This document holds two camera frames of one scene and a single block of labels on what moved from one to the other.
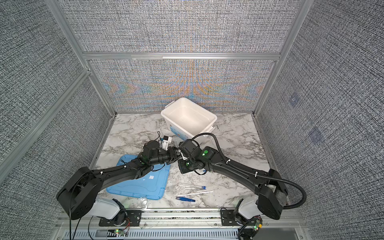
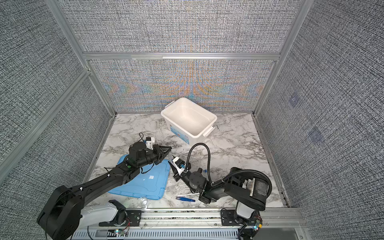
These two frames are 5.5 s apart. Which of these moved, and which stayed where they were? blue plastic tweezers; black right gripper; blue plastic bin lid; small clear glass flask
Moved: black right gripper
Stayed: blue plastic tweezers; small clear glass flask; blue plastic bin lid
